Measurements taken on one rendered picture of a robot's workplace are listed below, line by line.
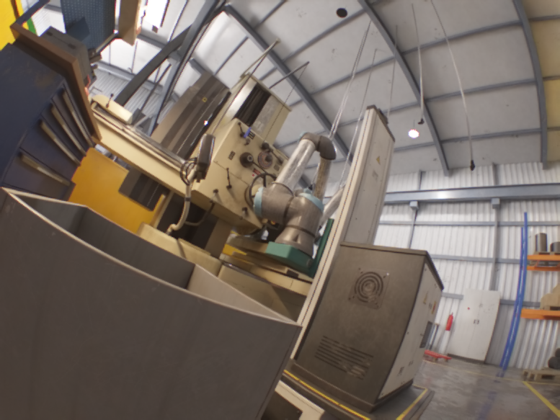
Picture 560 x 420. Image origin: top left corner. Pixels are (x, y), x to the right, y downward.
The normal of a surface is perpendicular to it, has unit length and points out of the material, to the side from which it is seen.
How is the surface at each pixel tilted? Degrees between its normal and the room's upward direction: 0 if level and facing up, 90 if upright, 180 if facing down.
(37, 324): 90
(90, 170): 90
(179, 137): 90
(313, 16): 169
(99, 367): 90
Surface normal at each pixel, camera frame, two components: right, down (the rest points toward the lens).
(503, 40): -0.50, 0.77
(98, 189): 0.60, -0.01
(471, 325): -0.71, -0.47
